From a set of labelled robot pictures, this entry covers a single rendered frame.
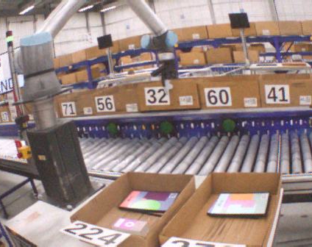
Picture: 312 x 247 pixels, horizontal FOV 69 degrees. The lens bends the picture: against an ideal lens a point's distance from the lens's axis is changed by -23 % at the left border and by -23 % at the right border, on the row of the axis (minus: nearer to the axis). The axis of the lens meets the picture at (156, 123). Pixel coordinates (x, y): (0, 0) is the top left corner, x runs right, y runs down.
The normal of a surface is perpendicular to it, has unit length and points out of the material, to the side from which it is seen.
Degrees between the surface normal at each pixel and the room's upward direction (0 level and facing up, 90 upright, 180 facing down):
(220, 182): 89
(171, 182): 89
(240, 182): 89
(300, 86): 90
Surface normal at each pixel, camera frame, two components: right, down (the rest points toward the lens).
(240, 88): -0.41, 0.31
